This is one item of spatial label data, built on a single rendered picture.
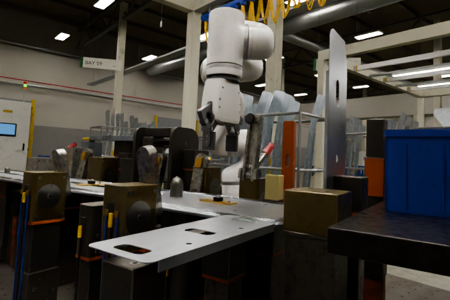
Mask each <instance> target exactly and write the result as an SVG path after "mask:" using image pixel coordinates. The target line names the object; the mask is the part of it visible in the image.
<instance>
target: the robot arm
mask: <svg viewBox="0 0 450 300"><path fill-rule="evenodd" d="M274 48H275V37H274V34H273V32H272V30H271V29H270V28H269V27H268V26H267V25H265V24H263V23H259V22H255V21H245V20H244V14H243V12H241V11H240V10H238V9H235V8H232V7H219V8H216V9H213V10H212V11H211V12H210V14H209V24H208V49H207V58H206V59H205V60H204V61H203V62H202V65H201V68H200V76H201V79H202V81H203V83H204V84H205V86H204V92H203V97H202V107H201V108H200V109H198V111H197V113H198V117H199V122H200V124H201V126H202V128H201V130H202V131H203V137H202V149H203V150H210V151H211V153H212V154H213V155H215V156H217V157H240V161H239V162H238V163H236V164H234V165H231V166H230V167H227V168H226V169H224V170H223V171H222V195H223V196H234V197H239V184H240V178H238V170H239V169H240V168H242V166H243V161H244V150H245V145H246V134H247V129H244V130H241V126H242V123H243V118H244V111H245V102H244V97H243V94H242V93H241V91H240V87H239V84H240V82H252V81H255V80H257V79H258V78H260V76H261V75H262V73H263V61H262V60H266V59H268V58H270V57H271V55H272V54H273V52H274Z"/></svg>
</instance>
